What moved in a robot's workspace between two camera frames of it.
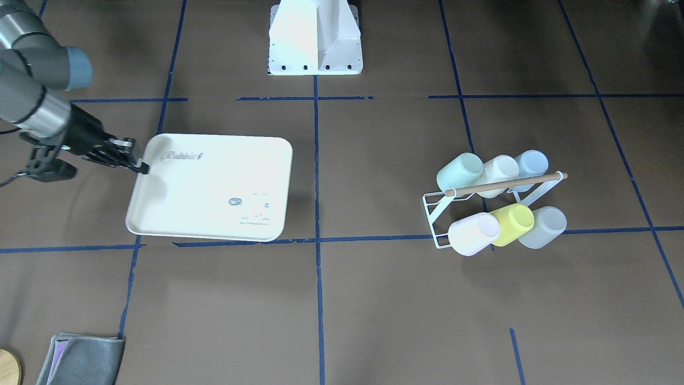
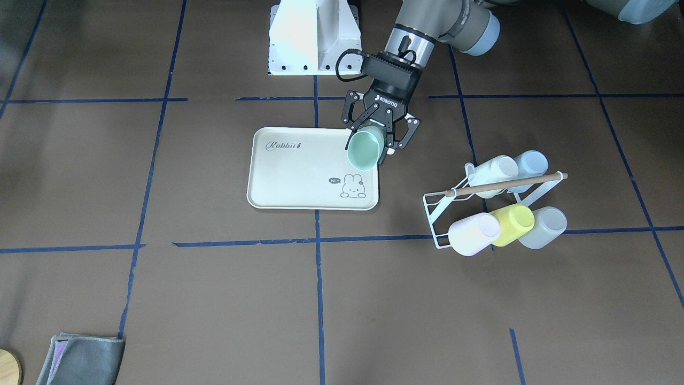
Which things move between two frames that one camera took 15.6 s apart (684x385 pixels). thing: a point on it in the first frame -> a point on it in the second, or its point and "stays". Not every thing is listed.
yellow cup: (515, 220) stays
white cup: (502, 168) stays
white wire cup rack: (435, 202) stays
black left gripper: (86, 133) -> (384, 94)
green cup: (463, 171) -> (366, 146)
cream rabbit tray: (212, 186) -> (302, 168)
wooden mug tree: (10, 369) stays
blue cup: (531, 163) stays
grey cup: (549, 223) stays
